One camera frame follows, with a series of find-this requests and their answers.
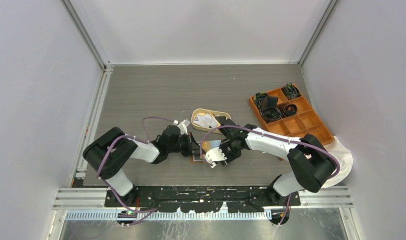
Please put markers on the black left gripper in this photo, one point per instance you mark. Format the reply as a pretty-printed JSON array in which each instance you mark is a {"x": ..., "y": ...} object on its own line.
[{"x": 191, "y": 143}]

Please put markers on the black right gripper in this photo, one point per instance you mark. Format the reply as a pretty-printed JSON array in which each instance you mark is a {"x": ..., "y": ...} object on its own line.
[{"x": 229, "y": 158}]

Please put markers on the brown leather card holder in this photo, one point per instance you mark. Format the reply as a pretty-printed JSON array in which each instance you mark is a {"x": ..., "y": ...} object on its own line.
[{"x": 196, "y": 159}]

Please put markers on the orange credit card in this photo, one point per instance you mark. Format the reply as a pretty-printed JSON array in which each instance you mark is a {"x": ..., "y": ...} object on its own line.
[{"x": 210, "y": 144}]

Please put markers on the cream oval tray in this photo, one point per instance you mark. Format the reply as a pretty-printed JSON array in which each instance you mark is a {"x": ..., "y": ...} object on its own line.
[{"x": 219, "y": 115}]

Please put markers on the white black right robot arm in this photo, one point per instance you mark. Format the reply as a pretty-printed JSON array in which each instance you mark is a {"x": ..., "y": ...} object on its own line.
[{"x": 311, "y": 164}]

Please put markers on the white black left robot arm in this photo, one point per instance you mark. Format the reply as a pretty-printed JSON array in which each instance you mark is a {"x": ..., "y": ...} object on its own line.
[{"x": 109, "y": 153}]

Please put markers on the white cards in tray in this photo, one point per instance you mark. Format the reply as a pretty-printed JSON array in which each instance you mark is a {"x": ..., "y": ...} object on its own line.
[{"x": 206, "y": 121}]

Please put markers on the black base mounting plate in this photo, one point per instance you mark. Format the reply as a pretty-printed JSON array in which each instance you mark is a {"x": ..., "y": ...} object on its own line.
[{"x": 204, "y": 199}]

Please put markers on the blue yellow item bundle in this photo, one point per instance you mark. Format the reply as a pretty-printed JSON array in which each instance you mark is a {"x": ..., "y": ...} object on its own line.
[{"x": 259, "y": 97}]

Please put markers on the orange compartment organizer box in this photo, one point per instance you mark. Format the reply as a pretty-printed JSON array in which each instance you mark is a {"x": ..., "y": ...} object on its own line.
[{"x": 292, "y": 118}]

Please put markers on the dark green item bundle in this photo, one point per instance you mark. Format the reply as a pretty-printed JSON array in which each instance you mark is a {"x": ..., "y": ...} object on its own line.
[{"x": 290, "y": 91}]

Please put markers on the white bucket hat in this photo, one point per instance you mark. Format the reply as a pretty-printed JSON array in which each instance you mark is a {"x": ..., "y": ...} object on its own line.
[{"x": 344, "y": 158}]

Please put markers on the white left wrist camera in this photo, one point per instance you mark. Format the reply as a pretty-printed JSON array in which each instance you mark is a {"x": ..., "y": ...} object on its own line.
[{"x": 183, "y": 126}]

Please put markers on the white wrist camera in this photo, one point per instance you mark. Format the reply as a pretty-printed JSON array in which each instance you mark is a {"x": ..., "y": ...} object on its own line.
[
  {"x": 183, "y": 126},
  {"x": 214, "y": 156}
]

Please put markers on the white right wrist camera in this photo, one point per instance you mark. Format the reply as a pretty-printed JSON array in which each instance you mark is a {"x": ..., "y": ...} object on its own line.
[{"x": 214, "y": 156}]

